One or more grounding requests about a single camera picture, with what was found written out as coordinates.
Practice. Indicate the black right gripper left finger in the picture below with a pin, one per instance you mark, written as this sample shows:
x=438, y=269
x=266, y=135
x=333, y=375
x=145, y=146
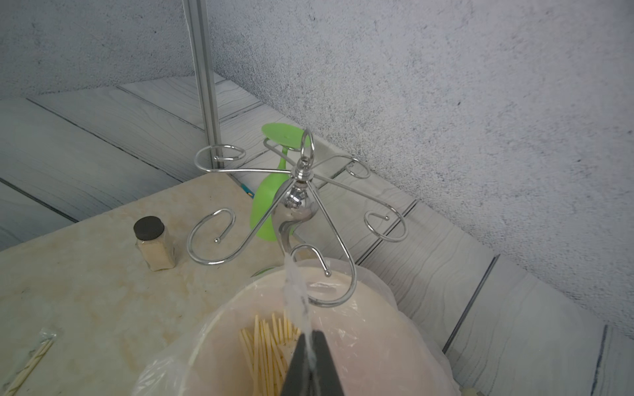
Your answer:
x=299, y=375

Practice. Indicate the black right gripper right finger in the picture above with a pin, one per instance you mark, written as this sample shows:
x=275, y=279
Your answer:
x=326, y=381

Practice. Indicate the chopsticks pair three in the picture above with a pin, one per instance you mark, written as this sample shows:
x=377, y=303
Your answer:
x=44, y=341

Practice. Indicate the bare chopsticks in bin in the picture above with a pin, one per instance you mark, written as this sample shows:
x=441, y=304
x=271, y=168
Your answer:
x=268, y=348

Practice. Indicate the toothpick jar black lid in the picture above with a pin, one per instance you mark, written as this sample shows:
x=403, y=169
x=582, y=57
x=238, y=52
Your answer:
x=155, y=244

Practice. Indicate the chrome wire cup rack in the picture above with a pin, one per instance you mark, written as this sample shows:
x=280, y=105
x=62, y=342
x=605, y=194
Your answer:
x=295, y=202

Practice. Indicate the metal corner post left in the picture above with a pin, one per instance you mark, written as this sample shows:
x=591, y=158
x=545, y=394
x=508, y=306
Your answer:
x=196, y=15

